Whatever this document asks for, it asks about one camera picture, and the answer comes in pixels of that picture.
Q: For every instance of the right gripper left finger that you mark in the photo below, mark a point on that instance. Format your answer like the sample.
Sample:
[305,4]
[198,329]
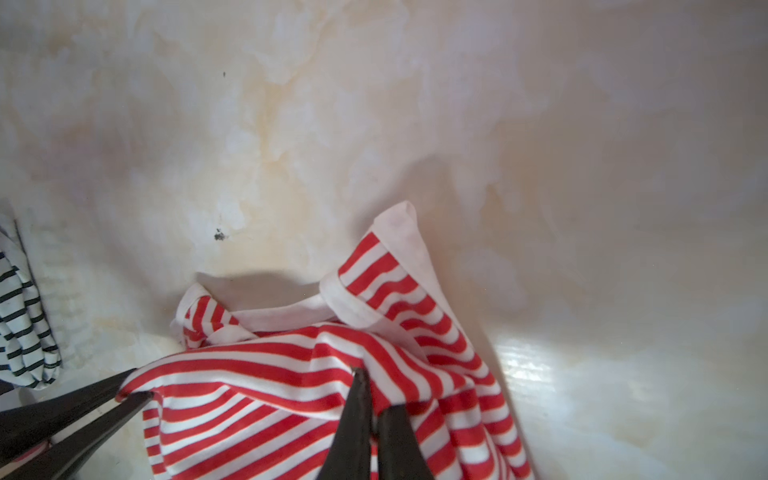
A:
[349,456]

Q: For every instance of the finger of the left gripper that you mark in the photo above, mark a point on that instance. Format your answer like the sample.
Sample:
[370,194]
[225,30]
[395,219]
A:
[64,460]
[25,427]

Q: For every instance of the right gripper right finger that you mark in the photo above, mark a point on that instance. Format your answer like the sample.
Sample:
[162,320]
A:
[399,454]

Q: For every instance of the black white striped tank top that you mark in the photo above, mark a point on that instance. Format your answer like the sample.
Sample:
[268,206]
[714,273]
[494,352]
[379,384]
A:
[30,356]

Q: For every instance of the red white striped tank top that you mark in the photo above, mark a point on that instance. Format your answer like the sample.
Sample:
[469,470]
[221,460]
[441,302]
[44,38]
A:
[259,394]

